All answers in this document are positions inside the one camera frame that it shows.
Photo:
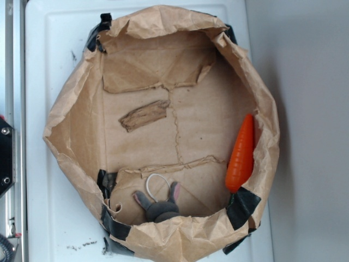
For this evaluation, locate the white elastic loop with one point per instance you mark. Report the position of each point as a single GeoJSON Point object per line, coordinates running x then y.
{"type": "Point", "coordinates": [152, 178]}

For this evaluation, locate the brown paper bag tray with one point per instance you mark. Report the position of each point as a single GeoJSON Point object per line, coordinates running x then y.
{"type": "Point", "coordinates": [186, 57]}

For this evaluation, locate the grey plush bunny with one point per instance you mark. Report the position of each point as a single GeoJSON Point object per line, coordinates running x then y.
{"type": "Point", "coordinates": [162, 210]}

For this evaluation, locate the orange plastic carrot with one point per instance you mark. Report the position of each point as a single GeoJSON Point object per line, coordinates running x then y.
{"type": "Point", "coordinates": [241, 162]}

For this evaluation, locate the white plastic tray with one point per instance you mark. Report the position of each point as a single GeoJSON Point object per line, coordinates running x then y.
{"type": "Point", "coordinates": [60, 226]}

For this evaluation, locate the brown wood chip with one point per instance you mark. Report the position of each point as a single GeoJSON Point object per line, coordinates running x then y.
{"type": "Point", "coordinates": [144, 115]}

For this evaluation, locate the black metal bracket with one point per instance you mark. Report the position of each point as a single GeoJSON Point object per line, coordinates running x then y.
{"type": "Point", "coordinates": [7, 156]}

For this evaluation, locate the aluminium frame rail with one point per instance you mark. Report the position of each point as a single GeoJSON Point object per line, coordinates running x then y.
{"type": "Point", "coordinates": [14, 235]}

